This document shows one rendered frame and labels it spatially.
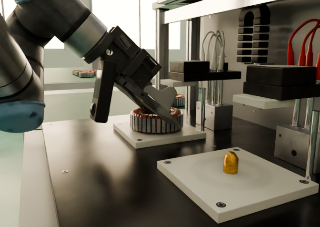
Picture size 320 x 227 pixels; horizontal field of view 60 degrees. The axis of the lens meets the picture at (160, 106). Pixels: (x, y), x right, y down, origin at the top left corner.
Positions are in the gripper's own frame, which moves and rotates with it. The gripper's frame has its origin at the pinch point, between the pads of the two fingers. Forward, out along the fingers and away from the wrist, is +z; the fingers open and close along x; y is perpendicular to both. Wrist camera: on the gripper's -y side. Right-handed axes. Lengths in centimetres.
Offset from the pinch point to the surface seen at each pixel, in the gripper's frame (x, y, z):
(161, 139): -7.5, -3.6, -1.2
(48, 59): 448, 3, 2
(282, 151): -22.2, 6.5, 9.0
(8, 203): 134, -89, 23
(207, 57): -0.3, 16.9, -0.7
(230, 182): -26.9, -3.4, -1.1
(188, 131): -5.6, 1.1, 3.8
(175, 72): 0.2, 9.6, -4.1
